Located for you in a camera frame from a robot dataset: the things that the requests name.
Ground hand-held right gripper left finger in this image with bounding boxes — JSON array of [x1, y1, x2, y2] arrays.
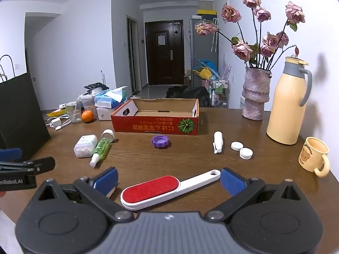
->
[[26, 167, 134, 224]]

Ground white cotton swab box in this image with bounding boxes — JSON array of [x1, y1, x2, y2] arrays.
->
[[74, 134, 98, 158]]

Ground yellow packet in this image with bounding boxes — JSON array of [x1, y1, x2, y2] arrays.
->
[[47, 108, 67, 117]]

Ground black paper bag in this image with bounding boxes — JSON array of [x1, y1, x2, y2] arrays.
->
[[0, 55, 51, 162]]

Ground hanging umbrella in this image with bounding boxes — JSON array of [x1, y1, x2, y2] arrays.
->
[[211, 18, 220, 53]]

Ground white tissue pack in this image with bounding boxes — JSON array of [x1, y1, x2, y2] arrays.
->
[[96, 106, 122, 121]]

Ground white charger with cable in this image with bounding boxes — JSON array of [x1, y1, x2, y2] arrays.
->
[[46, 114, 72, 131]]

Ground white tape roll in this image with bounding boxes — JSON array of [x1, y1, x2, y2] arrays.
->
[[102, 129, 118, 143]]

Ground dark wooden door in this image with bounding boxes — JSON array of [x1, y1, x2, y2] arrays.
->
[[145, 20, 185, 86]]

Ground grey refrigerator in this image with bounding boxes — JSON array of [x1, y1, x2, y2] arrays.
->
[[190, 16, 219, 88]]

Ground purple wall decoration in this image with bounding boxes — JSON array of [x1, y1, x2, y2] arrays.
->
[[221, 54, 232, 78]]

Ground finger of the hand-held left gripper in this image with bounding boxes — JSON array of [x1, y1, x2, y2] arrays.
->
[[0, 148, 22, 162], [0, 157, 56, 176]]

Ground red and white lint brush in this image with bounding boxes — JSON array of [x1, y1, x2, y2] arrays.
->
[[120, 169, 221, 211]]

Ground blue and yellow bags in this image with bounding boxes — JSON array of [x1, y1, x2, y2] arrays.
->
[[192, 59, 220, 80]]

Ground clear plastic food container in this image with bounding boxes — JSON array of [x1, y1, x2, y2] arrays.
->
[[79, 92, 97, 112]]

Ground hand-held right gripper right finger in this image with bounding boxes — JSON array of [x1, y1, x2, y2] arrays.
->
[[205, 167, 311, 223]]

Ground cream thermos jug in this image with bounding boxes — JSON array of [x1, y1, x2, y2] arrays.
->
[[266, 55, 313, 145]]

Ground dried pink roses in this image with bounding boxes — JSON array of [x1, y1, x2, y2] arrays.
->
[[195, 0, 306, 70]]

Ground metal trolley cart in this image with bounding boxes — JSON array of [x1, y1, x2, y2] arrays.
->
[[209, 75, 229, 108]]

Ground clear glass cup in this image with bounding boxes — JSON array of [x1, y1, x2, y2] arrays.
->
[[65, 101, 82, 123]]

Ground blue tissue pack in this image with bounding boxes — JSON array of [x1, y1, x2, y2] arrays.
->
[[94, 86, 128, 109]]

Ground red cardboard box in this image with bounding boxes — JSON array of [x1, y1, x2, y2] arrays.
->
[[111, 98, 200, 136]]

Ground white spray bottle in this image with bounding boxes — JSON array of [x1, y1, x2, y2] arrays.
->
[[213, 131, 223, 154]]

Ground pink ceramic vase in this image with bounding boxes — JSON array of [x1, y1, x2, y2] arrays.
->
[[242, 66, 272, 121]]

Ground purple bottle cap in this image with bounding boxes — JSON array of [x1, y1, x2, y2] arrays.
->
[[152, 135, 171, 149]]

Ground black folding stand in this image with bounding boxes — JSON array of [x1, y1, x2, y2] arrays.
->
[[85, 83, 109, 93]]

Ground green spray bottle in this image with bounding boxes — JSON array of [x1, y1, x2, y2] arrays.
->
[[89, 137, 112, 167]]

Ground cream bear mug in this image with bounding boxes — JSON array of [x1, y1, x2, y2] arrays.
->
[[298, 137, 331, 178]]

